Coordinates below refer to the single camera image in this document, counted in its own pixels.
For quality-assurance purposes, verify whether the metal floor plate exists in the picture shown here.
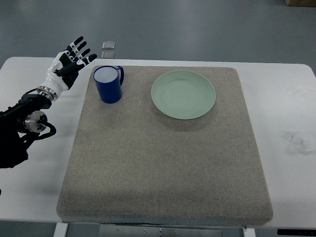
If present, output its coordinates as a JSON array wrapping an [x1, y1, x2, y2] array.
[[102, 41, 116, 49], [102, 51, 115, 59]]

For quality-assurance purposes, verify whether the upper metal floor plate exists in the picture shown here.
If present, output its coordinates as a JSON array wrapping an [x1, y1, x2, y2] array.
[[102, 41, 116, 49]]

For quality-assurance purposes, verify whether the beige felt mat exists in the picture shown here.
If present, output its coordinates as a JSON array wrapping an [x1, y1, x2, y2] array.
[[57, 66, 273, 226]]

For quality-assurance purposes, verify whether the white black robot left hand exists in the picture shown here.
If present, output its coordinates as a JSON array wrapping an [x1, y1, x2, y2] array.
[[37, 36, 97, 101]]

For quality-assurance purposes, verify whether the cardboard box corner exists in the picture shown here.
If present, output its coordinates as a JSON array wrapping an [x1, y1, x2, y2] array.
[[285, 0, 316, 7]]

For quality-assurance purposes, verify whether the light green plate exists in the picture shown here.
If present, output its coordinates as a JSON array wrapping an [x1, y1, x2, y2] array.
[[151, 70, 216, 120]]

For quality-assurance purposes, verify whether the blue mug white inside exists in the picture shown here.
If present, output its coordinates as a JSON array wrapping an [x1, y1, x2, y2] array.
[[93, 66, 124, 104]]

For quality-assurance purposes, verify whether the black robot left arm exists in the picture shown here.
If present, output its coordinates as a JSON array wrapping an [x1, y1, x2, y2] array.
[[0, 89, 56, 169]]

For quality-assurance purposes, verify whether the metal table frame bracket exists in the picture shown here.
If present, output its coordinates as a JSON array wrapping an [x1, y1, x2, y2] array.
[[98, 225, 223, 237]]

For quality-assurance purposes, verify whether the black table control panel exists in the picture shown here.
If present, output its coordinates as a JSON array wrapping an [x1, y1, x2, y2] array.
[[277, 229, 316, 237]]

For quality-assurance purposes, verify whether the lower metal floor plate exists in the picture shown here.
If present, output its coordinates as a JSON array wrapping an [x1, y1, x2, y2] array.
[[102, 51, 115, 59]]

